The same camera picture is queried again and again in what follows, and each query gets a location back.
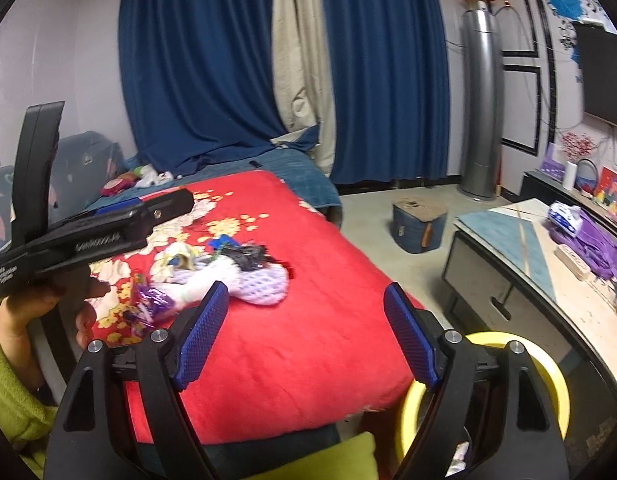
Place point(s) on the dark blue curtain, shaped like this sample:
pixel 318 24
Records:
pixel 391 89
pixel 198 82

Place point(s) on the white coffee table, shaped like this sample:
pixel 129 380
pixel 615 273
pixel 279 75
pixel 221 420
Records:
pixel 504 274

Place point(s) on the purple bag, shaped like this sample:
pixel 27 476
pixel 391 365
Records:
pixel 593 245

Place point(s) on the beige curtain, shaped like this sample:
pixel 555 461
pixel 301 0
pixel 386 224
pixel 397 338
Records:
pixel 303 86

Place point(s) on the black television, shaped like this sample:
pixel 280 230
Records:
pixel 597 57

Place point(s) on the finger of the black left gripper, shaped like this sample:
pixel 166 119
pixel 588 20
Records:
pixel 163 207

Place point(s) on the left dark blue curtain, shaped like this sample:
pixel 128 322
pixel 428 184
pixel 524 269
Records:
pixel 198 82

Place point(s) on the red floral blanket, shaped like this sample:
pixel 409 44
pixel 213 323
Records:
pixel 324 353

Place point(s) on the clothes pile on sofa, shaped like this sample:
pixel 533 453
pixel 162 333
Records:
pixel 139 177

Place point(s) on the right dark blue curtain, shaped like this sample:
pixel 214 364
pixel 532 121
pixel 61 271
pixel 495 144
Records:
pixel 391 89

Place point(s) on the purple candy wrapper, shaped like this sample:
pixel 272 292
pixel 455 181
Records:
pixel 149 306

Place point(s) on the person's left hand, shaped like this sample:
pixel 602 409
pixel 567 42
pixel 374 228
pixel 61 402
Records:
pixel 18 310

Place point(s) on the yellow rimmed trash bin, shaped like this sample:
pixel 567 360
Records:
pixel 547 368

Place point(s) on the white power strip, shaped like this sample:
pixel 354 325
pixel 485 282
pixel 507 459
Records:
pixel 573 262

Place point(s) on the yellow green sleeve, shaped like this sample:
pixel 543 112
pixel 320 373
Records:
pixel 24 420

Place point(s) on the white vase red flowers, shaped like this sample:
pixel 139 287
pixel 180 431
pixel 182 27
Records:
pixel 575 146

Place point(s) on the black green snack packet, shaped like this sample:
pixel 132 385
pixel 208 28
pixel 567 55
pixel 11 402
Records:
pixel 249 257

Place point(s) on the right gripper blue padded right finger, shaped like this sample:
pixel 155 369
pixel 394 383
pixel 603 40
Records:
pixel 412 329

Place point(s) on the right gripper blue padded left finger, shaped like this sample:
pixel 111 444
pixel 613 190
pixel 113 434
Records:
pixel 195 338

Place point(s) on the blue storage stool box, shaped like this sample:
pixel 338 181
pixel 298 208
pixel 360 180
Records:
pixel 418 224

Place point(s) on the black tv stand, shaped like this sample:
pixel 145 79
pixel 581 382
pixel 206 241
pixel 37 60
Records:
pixel 535 184

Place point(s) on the tissue pack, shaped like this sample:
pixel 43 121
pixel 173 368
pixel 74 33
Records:
pixel 566 217

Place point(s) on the grey patterned sofa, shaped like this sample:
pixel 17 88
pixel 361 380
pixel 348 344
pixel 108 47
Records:
pixel 83 164

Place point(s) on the blue plastic bag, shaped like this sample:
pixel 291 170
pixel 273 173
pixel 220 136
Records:
pixel 222 242

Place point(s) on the red framed picture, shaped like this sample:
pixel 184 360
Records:
pixel 606 191

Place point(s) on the silver tower air conditioner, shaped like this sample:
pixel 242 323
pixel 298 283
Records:
pixel 484 102

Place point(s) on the white foam fruit net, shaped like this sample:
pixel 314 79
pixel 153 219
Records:
pixel 265 286

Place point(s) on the blue sofa cover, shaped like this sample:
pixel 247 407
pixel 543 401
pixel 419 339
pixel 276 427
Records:
pixel 294 167

